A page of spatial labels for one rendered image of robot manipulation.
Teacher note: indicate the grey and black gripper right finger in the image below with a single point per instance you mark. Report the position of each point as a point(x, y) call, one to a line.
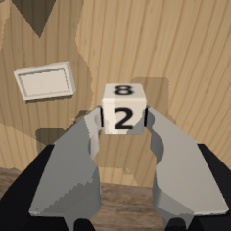
point(190, 181)

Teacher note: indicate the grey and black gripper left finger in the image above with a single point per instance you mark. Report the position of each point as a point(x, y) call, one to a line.
point(60, 185)

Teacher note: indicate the white cube with black digits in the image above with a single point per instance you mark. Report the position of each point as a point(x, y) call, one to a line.
point(123, 108)

